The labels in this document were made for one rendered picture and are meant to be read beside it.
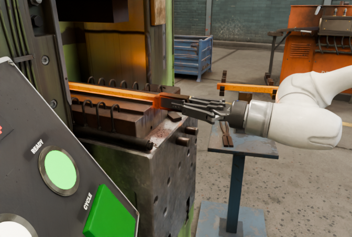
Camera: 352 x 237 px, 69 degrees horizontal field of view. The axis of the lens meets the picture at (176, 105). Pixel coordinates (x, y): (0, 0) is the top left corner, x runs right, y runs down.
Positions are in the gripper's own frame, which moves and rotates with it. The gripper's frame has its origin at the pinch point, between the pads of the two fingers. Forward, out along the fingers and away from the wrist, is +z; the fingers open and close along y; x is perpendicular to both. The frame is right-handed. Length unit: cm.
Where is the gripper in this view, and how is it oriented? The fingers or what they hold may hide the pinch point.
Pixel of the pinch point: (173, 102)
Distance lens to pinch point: 72.8
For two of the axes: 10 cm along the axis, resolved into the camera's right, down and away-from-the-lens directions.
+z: -9.3, -1.8, 3.3
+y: 3.7, -3.4, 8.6
